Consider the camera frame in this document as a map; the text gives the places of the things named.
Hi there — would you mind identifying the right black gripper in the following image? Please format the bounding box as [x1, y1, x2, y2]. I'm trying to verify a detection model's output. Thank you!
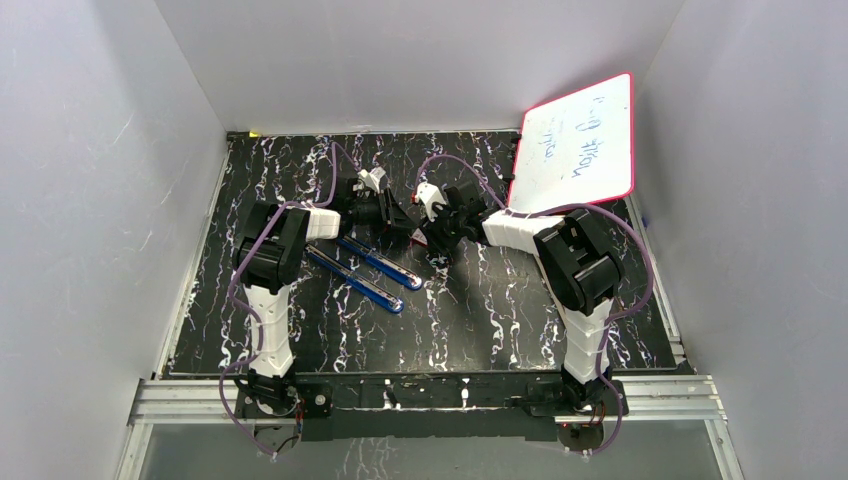
[417, 200, 465, 257]

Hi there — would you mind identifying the blue stapler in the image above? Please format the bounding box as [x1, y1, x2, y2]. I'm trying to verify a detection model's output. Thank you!
[305, 245, 405, 314]
[336, 235, 423, 291]

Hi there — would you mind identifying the red white staple box sleeve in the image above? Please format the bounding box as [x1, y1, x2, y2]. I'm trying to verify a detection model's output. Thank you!
[410, 229, 429, 248]

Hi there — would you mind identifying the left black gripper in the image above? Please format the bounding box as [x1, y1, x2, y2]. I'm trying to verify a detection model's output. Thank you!
[350, 189, 417, 237]

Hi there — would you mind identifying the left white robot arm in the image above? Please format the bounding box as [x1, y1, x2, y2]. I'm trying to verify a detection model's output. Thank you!
[233, 177, 423, 416]

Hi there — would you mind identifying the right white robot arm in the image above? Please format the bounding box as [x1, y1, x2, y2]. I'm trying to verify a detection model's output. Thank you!
[414, 182, 624, 414]

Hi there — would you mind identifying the pink framed whiteboard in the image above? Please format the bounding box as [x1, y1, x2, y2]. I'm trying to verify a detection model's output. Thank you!
[507, 72, 635, 213]

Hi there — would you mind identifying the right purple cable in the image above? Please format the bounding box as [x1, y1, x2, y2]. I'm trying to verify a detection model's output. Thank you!
[413, 153, 656, 458]

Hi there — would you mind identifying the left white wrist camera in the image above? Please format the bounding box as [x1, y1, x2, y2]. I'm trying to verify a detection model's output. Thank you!
[357, 167, 388, 194]

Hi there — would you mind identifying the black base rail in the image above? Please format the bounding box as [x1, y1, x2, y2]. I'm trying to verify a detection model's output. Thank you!
[229, 370, 630, 448]

